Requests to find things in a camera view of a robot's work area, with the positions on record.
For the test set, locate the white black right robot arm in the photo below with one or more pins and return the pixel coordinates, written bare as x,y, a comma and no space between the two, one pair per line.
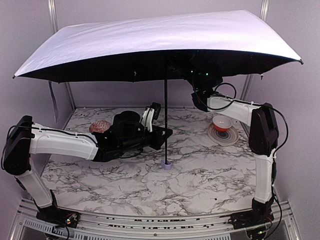
262,141

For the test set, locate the lavender folding umbrella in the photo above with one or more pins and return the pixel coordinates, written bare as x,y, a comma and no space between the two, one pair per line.
208,46

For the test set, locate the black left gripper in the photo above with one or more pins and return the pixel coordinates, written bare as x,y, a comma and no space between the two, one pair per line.
153,138

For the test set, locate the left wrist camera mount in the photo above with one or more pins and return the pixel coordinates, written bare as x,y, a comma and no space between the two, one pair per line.
150,113

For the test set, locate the white ringed plate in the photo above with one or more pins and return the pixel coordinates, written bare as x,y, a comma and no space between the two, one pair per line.
224,139

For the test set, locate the red patterned small bowl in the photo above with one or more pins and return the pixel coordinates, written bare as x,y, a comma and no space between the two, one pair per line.
99,126

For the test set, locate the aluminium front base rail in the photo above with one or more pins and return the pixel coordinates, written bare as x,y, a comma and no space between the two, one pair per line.
102,226

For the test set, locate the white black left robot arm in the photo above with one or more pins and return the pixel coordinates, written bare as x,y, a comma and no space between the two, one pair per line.
28,138

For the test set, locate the orange white bowl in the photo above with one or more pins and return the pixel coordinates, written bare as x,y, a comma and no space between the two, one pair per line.
221,123

